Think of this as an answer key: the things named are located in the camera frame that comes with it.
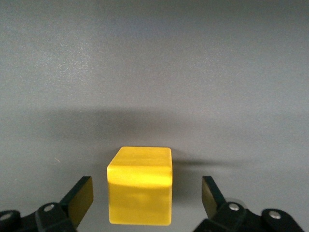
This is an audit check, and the yellow cube block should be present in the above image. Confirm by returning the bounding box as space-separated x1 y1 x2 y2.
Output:
106 146 173 227

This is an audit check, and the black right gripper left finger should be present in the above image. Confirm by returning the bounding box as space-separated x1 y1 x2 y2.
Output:
0 175 94 232

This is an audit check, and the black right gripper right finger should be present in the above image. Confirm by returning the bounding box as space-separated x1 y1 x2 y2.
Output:
194 175 305 232

